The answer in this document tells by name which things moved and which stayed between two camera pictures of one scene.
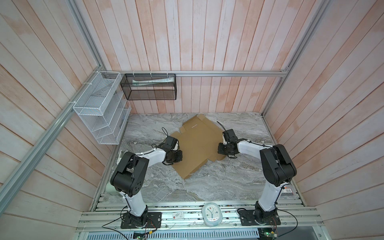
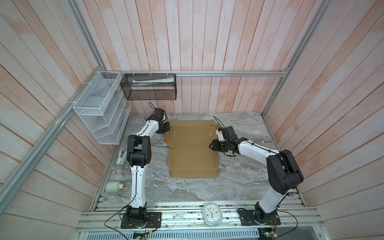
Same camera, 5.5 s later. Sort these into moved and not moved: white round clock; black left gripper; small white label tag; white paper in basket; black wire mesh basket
Moved: black left gripper
Not moved: black wire mesh basket; small white label tag; white round clock; white paper in basket
